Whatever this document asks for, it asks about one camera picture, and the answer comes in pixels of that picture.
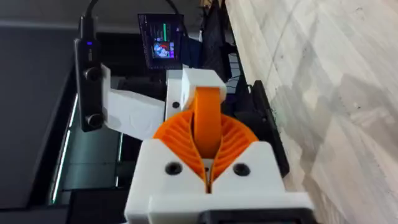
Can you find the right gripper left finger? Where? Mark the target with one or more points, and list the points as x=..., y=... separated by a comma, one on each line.
x=161, y=174

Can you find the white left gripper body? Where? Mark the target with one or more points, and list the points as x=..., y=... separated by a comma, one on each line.
x=133, y=112

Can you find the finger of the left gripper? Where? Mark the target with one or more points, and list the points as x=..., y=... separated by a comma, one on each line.
x=174, y=93
x=206, y=124

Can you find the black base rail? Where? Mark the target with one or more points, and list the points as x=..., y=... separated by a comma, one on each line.
x=268, y=124

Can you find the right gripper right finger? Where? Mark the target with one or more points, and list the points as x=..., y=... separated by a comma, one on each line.
x=248, y=177

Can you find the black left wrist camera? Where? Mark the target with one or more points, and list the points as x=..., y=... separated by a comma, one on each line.
x=90, y=81

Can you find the computer monitor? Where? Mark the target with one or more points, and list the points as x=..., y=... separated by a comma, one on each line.
x=161, y=40

